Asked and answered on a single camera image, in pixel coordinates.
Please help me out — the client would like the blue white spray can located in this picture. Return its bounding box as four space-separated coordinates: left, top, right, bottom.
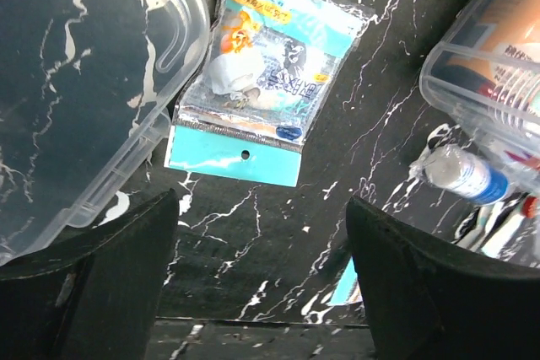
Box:
410 144 516 206

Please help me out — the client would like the clear first aid box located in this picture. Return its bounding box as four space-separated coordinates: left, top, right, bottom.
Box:
419 0 539 194

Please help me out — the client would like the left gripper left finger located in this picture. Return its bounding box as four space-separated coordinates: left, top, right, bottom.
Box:
1 190 179 359

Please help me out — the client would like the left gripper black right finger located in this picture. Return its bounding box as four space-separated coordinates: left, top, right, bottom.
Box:
346 196 539 359

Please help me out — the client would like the clear bag teal header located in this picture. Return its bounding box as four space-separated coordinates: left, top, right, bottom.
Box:
327 258 363 306

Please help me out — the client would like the brown bottle orange cap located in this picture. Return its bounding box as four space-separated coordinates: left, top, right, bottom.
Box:
440 0 539 103

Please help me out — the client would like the clear box lid with handle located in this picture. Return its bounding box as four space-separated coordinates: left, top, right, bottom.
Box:
1 0 209 263

